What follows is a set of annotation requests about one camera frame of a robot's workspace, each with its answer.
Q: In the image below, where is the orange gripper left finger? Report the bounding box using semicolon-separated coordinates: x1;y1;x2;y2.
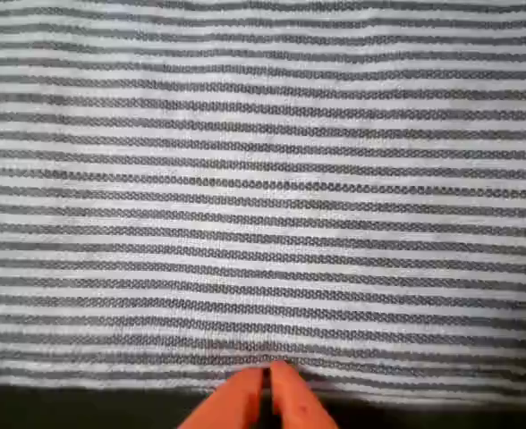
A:
178;367;265;429

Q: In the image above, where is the black desk mat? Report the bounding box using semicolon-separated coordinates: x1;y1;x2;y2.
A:
0;382;526;429

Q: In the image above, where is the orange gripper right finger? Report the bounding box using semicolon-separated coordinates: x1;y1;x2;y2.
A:
269;359;339;429

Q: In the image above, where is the grey white striped cloth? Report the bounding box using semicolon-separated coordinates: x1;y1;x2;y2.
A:
0;0;526;406

